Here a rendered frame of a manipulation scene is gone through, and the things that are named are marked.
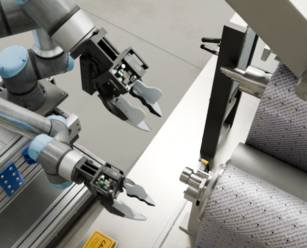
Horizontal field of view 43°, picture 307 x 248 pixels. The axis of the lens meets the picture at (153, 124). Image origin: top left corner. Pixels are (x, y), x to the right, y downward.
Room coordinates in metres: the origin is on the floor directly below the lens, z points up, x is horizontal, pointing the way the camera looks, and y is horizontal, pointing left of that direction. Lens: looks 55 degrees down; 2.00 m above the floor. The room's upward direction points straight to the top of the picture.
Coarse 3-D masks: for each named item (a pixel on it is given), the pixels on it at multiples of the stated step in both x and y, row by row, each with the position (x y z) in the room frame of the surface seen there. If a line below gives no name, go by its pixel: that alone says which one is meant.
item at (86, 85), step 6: (84, 60) 0.50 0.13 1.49; (84, 66) 0.50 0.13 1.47; (90, 66) 0.50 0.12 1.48; (84, 72) 0.50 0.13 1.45; (90, 72) 0.50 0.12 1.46; (84, 78) 0.51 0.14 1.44; (90, 78) 0.50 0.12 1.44; (84, 84) 0.51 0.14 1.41; (90, 84) 0.50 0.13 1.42; (84, 90) 0.51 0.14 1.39; (90, 90) 0.50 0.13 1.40; (96, 90) 0.51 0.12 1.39
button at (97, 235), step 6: (96, 234) 0.37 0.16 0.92; (102, 234) 0.37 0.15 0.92; (90, 240) 0.35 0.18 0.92; (96, 240) 0.35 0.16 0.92; (102, 240) 0.35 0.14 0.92; (108, 240) 0.35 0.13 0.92; (84, 246) 0.34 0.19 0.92; (90, 246) 0.34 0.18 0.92; (96, 246) 0.34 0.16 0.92; (102, 246) 0.34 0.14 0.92; (108, 246) 0.34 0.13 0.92
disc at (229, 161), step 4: (228, 160) 0.39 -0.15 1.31; (224, 164) 0.38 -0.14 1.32; (224, 168) 0.37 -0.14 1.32; (220, 172) 0.36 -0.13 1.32; (220, 176) 0.35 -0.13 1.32; (216, 180) 0.34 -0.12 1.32; (212, 188) 0.33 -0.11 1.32; (208, 196) 0.31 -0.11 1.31; (208, 200) 0.31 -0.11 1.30; (204, 204) 0.30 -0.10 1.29; (204, 208) 0.30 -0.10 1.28; (200, 212) 0.30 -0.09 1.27; (200, 216) 0.29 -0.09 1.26; (200, 220) 0.29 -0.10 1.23
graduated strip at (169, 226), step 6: (204, 168) 0.60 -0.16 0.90; (180, 204) 0.47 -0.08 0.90; (180, 210) 0.45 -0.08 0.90; (174, 216) 0.43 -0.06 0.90; (168, 222) 0.41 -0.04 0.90; (174, 222) 0.41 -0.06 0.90; (168, 228) 0.40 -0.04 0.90; (162, 234) 0.38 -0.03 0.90; (168, 234) 0.38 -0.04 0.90; (156, 240) 0.36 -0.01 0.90; (162, 240) 0.36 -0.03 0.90; (156, 246) 0.34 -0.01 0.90
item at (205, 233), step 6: (204, 228) 0.29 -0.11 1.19; (210, 228) 0.29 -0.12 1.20; (198, 234) 0.30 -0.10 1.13; (204, 234) 0.29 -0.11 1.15; (210, 234) 0.29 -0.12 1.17; (216, 234) 0.28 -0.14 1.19; (198, 240) 0.30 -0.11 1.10; (204, 240) 0.29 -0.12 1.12; (210, 240) 0.28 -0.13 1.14; (216, 240) 0.28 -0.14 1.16; (222, 240) 0.27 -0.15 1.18; (228, 240) 0.27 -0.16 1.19; (198, 246) 0.29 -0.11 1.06; (204, 246) 0.29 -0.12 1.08; (210, 246) 0.28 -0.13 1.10; (216, 246) 0.27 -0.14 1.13; (222, 246) 0.27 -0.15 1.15; (228, 246) 0.26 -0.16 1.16; (234, 246) 0.26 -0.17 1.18; (240, 246) 0.25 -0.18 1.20
